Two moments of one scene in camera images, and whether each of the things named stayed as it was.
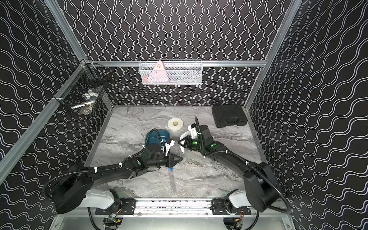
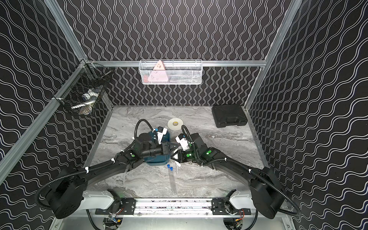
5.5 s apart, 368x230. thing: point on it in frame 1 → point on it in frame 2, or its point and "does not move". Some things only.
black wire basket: x=81 y=93 does not move
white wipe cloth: x=185 y=134 → x=178 y=164
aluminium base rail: x=172 y=206 does not move
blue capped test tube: x=172 y=179 does not move
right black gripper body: x=195 y=144 → x=188 y=155
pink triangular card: x=158 y=74 does not move
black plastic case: x=229 y=115 does not move
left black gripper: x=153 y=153 → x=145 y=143
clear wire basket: x=170 y=72 does not move
